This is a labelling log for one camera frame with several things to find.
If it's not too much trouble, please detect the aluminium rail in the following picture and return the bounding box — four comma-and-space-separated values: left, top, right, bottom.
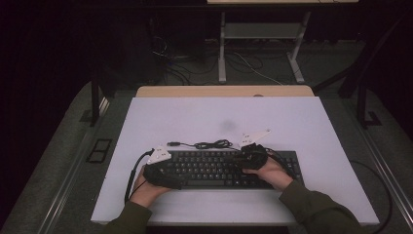
344, 97, 413, 226
37, 97, 110, 234

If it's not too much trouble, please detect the black metal stand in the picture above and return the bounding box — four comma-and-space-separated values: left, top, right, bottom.
90, 77, 100, 128
356, 77, 383, 130

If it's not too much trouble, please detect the black computer keyboard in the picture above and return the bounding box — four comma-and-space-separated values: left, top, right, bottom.
167, 149, 305, 190

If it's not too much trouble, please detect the bundle of black floor cables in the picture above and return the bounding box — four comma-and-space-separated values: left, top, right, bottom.
151, 34, 219, 86

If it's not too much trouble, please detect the black keyboard cable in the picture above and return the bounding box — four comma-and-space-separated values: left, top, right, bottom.
167, 139, 243, 152

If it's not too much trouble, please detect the white floor cable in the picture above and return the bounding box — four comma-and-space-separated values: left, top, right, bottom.
233, 52, 284, 87

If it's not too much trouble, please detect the black floor socket plate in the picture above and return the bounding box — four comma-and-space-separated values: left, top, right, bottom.
86, 138, 113, 164

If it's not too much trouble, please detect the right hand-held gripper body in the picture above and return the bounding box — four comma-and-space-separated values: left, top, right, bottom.
238, 129, 272, 171

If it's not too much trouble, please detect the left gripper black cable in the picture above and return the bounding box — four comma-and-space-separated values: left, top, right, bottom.
124, 148, 155, 203

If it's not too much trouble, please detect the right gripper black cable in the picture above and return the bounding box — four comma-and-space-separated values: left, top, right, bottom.
264, 147, 297, 179

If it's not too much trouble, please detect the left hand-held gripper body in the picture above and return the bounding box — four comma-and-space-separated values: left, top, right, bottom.
143, 145, 173, 189

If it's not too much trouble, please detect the person's left hand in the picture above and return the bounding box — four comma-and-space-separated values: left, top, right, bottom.
130, 167, 171, 209

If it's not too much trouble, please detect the grey metal frame desk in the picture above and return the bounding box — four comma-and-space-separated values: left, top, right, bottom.
206, 0, 359, 85

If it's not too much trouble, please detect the person's right hand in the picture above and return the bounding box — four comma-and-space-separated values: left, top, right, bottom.
243, 156, 295, 192

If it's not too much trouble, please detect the thin black cable loop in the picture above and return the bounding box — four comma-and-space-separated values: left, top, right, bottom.
349, 159, 394, 232

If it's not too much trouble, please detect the white board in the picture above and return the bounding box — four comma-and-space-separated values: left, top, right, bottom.
91, 96, 380, 226

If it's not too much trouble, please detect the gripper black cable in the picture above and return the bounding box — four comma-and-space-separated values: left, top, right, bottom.
124, 148, 155, 203
264, 147, 297, 179

